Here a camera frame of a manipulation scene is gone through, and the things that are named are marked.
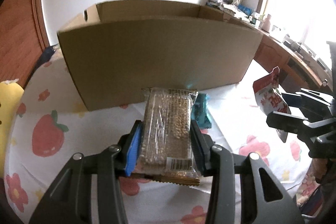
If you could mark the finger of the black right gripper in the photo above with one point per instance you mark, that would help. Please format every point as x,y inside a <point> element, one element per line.
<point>300,126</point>

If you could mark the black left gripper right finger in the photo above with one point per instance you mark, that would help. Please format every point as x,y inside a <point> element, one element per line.
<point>211,159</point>

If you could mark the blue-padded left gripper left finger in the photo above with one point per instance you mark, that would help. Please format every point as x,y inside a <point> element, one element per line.
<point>126,151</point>

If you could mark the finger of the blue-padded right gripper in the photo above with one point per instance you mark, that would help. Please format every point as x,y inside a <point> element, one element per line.
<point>315,102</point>

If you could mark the grain cracker snack pack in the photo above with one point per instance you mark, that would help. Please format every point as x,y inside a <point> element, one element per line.
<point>165,153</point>

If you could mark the red white snack pouch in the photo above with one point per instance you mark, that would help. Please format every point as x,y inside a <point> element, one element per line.
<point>267,95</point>

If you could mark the wooden desk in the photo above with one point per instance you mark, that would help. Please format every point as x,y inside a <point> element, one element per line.
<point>294,73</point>

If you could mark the dark green snack pack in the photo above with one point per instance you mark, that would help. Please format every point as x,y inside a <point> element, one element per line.
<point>200,111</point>

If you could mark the floral strawberry bed sheet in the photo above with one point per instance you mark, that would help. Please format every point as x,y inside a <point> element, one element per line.
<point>52,125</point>

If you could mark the pink bottle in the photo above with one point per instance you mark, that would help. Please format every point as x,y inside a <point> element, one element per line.
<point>266,23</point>

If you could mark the brown cardboard box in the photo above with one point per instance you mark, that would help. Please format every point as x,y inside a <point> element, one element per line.
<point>116,49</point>

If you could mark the window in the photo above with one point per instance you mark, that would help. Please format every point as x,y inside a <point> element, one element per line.
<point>309,22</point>

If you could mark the yellow plush toy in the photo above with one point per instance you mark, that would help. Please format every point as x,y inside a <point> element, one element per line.
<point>10,96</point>

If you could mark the desk clutter pile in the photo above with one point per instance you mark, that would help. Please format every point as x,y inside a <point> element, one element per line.
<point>239,12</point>

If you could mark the wooden slatted wardrobe door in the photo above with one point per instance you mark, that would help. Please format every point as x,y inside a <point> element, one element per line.
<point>23,38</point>

